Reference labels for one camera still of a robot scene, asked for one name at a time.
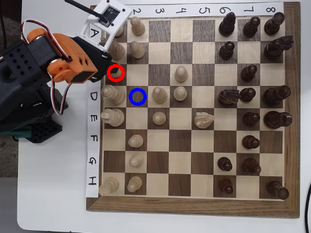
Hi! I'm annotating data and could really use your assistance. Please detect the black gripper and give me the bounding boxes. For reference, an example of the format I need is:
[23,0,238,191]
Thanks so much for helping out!
[71,36,113,82]

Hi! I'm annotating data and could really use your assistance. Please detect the light wooden bishop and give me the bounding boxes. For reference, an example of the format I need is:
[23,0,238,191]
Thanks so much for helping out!
[152,86,168,104]
[110,67,124,81]

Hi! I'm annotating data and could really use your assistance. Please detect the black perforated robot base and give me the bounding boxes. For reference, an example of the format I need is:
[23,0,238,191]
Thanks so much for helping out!
[25,117,63,144]

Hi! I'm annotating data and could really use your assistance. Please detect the light wooden knight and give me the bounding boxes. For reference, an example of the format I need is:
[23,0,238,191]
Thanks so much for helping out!
[193,111,216,129]
[99,38,126,61]

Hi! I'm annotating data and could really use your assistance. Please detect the light wooden pawn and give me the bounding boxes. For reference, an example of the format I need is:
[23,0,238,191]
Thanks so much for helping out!
[152,111,167,126]
[130,16,146,36]
[128,134,144,148]
[128,154,145,168]
[173,86,188,101]
[126,176,143,194]
[128,41,146,60]
[174,65,189,83]

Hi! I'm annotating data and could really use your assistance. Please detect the light wooden queen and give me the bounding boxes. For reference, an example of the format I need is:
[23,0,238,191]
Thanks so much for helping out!
[101,85,126,106]

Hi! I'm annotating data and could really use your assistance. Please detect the light wooden king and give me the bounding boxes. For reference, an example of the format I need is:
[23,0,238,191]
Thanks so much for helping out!
[100,108,125,127]

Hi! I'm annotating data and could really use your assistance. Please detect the white paper letter strip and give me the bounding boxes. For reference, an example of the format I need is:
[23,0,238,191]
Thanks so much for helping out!
[85,19,102,198]

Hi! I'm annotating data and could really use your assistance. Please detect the white paper number strip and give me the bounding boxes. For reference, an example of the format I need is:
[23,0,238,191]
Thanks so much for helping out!
[120,2,285,19]

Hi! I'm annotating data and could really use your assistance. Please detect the green table clamp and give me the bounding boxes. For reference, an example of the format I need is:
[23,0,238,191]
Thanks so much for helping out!
[13,128,32,139]

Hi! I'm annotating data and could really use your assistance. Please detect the dark wooden pawn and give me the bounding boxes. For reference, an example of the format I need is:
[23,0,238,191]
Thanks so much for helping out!
[239,87,257,102]
[242,111,261,126]
[217,157,233,172]
[242,135,260,150]
[220,179,235,195]
[219,41,236,61]
[242,16,261,38]
[240,65,258,83]

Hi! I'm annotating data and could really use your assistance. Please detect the black pawn A6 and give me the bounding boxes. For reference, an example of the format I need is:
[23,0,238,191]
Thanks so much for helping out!
[218,12,237,36]

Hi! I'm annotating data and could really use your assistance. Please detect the dark wooden knight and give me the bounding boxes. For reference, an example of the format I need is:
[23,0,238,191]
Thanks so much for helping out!
[263,35,294,61]
[218,89,242,106]

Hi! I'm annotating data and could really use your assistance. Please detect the wooden chessboard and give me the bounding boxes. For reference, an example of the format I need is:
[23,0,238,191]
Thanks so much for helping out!
[86,1,301,219]

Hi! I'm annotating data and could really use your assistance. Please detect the dark wooden rook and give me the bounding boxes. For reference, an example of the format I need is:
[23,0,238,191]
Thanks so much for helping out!
[266,181,290,200]
[264,11,285,36]

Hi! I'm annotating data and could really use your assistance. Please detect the dark wooden queen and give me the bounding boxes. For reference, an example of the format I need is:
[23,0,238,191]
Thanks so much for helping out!
[263,85,292,106]

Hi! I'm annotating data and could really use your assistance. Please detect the dark wooden bishop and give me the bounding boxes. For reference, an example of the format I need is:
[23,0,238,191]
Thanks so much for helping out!
[241,157,262,176]

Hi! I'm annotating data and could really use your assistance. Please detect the dark wooden king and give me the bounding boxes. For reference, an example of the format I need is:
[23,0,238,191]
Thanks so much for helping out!
[263,111,293,129]

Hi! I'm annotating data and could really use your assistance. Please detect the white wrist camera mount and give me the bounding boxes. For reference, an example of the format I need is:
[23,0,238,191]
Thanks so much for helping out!
[75,0,126,53]

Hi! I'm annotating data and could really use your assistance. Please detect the black camera cable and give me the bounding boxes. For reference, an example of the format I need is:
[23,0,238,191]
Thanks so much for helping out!
[64,0,109,24]

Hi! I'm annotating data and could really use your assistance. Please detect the white red servo wires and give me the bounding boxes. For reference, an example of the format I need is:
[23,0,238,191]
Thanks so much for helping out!
[20,20,73,116]

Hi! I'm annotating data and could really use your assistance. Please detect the thin black cable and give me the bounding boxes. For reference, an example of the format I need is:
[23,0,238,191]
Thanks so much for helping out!
[305,183,311,233]

